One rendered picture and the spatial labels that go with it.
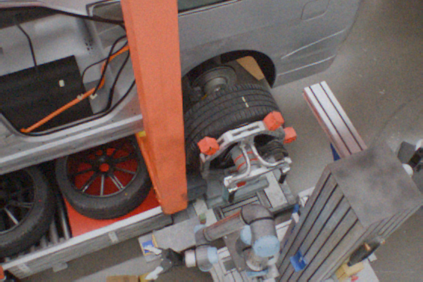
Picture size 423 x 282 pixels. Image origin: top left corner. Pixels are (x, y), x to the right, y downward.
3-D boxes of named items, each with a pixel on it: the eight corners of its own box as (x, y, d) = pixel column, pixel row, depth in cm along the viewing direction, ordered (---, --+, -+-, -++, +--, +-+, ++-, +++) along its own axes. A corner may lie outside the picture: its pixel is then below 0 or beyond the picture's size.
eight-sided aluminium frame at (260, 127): (273, 153, 335) (285, 111, 289) (277, 162, 332) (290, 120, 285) (199, 180, 324) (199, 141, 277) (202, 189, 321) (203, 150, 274)
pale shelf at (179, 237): (199, 216, 328) (199, 215, 325) (209, 240, 320) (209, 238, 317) (138, 239, 319) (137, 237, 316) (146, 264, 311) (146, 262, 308)
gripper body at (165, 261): (162, 274, 234) (186, 271, 235) (160, 267, 228) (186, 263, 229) (160, 258, 239) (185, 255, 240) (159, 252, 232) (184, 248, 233)
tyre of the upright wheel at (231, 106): (289, 89, 323) (218, 75, 277) (306, 118, 312) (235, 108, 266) (228, 146, 359) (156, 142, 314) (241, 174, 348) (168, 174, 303)
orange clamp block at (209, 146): (215, 137, 285) (205, 136, 278) (220, 149, 281) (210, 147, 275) (207, 144, 288) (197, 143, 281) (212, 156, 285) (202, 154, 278)
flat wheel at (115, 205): (121, 122, 381) (116, 106, 361) (171, 184, 356) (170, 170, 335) (45, 170, 359) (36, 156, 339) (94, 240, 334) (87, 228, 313)
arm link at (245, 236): (258, 229, 273) (260, 221, 261) (263, 252, 266) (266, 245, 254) (236, 231, 272) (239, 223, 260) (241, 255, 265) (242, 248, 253)
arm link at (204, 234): (257, 192, 223) (187, 227, 251) (263, 215, 217) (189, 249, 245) (274, 196, 230) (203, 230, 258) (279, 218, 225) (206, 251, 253)
